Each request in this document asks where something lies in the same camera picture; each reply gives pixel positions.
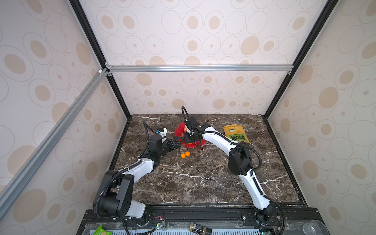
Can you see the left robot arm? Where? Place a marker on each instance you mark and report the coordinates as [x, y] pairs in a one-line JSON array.
[[114, 196]]

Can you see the clear plastic cup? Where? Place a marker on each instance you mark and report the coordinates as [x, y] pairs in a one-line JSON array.
[[315, 227]]

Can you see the horizontal aluminium rail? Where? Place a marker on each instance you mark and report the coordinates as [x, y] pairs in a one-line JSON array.
[[199, 68]]

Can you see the black battery with gold label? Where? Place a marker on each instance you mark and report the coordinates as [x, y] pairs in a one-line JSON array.
[[199, 229]]

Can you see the right black corner post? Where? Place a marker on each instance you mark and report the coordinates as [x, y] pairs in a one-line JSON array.
[[314, 33]]

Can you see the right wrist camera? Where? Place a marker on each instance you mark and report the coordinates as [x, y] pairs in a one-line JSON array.
[[194, 126]]

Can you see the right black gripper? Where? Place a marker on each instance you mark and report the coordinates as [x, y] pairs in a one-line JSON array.
[[187, 138]]

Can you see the black corner post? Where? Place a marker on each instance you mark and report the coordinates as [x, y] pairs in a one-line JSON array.
[[92, 39], [314, 33]]

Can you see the left black corner post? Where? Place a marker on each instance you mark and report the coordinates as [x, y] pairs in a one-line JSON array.
[[92, 39]]

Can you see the yellow green snack bag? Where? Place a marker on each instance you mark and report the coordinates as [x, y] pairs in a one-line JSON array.
[[236, 133]]

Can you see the red flower-shaped fruit bowl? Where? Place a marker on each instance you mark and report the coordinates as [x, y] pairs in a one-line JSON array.
[[180, 130]]

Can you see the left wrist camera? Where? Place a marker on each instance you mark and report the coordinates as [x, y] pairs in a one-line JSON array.
[[157, 142]]

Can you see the left diagonal aluminium rail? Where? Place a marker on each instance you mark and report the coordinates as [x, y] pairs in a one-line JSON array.
[[29, 169]]

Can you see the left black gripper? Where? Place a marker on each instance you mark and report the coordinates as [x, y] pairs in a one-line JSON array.
[[172, 146]]

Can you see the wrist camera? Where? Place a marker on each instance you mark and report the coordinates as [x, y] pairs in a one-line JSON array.
[[157, 142], [194, 126]]

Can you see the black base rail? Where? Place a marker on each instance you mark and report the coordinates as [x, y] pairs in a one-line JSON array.
[[213, 216]]

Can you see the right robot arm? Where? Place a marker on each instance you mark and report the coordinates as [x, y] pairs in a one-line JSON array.
[[243, 161]]

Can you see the green packet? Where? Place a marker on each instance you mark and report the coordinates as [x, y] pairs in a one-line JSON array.
[[101, 231]]

